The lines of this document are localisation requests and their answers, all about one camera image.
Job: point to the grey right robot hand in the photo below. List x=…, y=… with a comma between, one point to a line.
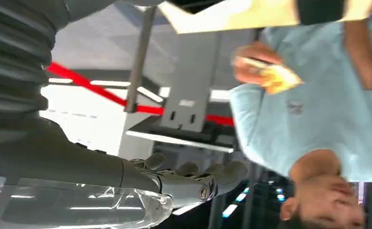
x=62, y=161

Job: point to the clear plastic guard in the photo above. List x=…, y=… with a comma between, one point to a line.
x=78, y=205

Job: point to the red barrier belt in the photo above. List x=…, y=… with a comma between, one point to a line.
x=88, y=83

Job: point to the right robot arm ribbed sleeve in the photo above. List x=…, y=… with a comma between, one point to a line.
x=15, y=47

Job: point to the grey pillar with white label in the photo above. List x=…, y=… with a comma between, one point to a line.
x=189, y=79

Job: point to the seated person's left hand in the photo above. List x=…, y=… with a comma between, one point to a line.
x=252, y=63

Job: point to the pale wooden desk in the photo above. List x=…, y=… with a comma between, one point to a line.
x=252, y=15

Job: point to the seated person in light shirt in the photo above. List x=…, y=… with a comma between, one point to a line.
x=318, y=126

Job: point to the black smartphone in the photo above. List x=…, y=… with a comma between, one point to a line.
x=320, y=11

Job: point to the chrome stanchion post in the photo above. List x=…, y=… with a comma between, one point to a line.
x=140, y=63

